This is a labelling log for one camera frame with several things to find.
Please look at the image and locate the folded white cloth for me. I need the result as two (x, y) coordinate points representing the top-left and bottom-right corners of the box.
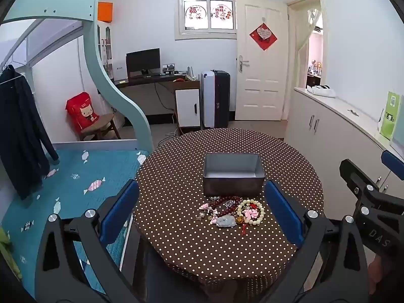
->
(306, 85), (337, 98)

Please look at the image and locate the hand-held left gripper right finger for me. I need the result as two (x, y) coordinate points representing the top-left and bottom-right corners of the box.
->
(263, 180), (370, 303)

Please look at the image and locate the silver chain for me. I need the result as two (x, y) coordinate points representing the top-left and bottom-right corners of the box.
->
(197, 212), (216, 225)

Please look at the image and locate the window with red decals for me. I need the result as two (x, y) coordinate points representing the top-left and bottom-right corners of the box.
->
(178, 0), (238, 40)

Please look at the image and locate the green paper box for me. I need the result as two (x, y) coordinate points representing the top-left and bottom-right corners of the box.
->
(378, 91), (401, 140)

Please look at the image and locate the white panel door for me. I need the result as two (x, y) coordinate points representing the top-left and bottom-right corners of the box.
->
(236, 0), (290, 122)

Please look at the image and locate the red diamond door decoration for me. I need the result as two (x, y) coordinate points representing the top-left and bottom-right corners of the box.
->
(249, 23), (278, 51)

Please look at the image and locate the white glass-door cupboard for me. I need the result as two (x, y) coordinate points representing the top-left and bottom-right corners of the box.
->
(97, 20), (114, 80)

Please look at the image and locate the white box on desk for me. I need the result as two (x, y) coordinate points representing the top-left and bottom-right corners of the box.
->
(113, 66), (129, 82)

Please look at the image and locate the cream beaded bracelet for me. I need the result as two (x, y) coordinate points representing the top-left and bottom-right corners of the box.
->
(237, 198), (266, 225)

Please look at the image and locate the grey metal tin box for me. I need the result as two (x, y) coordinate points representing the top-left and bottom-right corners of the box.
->
(203, 153), (266, 197)

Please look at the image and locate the dark red beaded bracelet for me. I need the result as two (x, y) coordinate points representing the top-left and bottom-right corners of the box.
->
(210, 197), (242, 218)

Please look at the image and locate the brown polka-dot tablecloth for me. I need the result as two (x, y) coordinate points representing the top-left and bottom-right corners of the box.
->
(134, 128), (326, 301)

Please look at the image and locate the black suitcase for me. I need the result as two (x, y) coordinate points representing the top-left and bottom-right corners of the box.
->
(210, 69), (231, 129)

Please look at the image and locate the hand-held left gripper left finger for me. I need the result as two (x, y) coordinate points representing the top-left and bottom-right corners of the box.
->
(35, 179), (141, 303)

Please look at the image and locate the blue candy-print bed blanket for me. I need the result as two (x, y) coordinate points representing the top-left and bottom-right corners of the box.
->
(0, 139), (149, 292)

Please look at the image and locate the dark wooden desk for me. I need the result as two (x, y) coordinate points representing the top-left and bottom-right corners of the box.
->
(113, 72), (201, 127)

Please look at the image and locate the red cartoon bag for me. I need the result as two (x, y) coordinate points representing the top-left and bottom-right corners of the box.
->
(65, 92), (100, 132)

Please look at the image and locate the wooden chair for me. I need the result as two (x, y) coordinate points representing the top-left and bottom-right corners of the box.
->
(79, 113), (122, 141)

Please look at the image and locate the black computer monitor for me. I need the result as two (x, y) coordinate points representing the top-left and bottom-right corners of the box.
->
(125, 48), (161, 77)

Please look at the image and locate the red cord gold charm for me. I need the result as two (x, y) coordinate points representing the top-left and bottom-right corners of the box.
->
(237, 215), (250, 236)

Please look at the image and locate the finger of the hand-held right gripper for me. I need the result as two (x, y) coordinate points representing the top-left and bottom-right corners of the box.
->
(376, 149), (404, 194)
(340, 159), (380, 197)

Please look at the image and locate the teal bunk bed frame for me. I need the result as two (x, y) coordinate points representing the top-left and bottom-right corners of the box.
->
(0, 0), (155, 152)

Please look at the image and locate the dark hanging jacket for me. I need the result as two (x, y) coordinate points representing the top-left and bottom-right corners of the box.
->
(0, 64), (59, 200)

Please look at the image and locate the orange box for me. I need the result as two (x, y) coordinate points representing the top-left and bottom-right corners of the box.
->
(97, 2), (114, 23)

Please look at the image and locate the long white low cabinet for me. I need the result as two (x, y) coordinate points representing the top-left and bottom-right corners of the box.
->
(285, 86), (404, 203)

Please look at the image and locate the small white cabinet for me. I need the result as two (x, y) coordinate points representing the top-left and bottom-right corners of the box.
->
(175, 89), (201, 129)

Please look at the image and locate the pale jade pendant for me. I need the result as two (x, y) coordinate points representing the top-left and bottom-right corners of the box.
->
(215, 215), (237, 229)

